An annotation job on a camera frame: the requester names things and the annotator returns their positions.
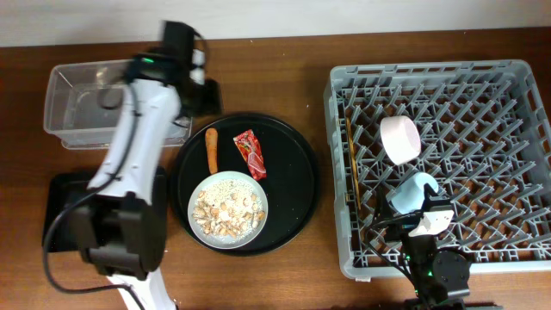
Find light blue cup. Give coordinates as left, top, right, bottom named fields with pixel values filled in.
left=390, top=172, right=438, bottom=214

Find orange carrot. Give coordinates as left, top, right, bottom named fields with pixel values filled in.
left=205, top=127, right=218, bottom=175

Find red snack wrapper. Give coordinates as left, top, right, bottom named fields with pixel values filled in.
left=233, top=129, right=267, bottom=181

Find pink bowl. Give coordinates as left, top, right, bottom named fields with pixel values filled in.
left=380, top=115, right=421, bottom=165

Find wooden chopstick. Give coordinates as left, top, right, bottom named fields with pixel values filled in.
left=345, top=116, right=362, bottom=211

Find rice and nut leftovers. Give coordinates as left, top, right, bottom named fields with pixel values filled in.
left=192, top=179, right=267, bottom=239

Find grey plate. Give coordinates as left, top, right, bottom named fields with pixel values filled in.
left=188, top=171, right=269, bottom=250

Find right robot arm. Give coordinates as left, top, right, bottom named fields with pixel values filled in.
left=369, top=184, right=473, bottom=309

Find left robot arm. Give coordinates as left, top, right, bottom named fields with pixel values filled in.
left=47, top=21, right=221, bottom=309

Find grey dishwasher rack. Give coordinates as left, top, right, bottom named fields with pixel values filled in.
left=324, top=60, right=550, bottom=282

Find round black tray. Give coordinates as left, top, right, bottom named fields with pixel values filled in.
left=169, top=113, right=320, bottom=257

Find clear plastic bin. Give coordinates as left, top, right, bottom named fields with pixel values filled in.
left=42, top=59, right=194, bottom=151

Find black rectangular tray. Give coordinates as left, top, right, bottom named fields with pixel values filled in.
left=41, top=166, right=169, bottom=252

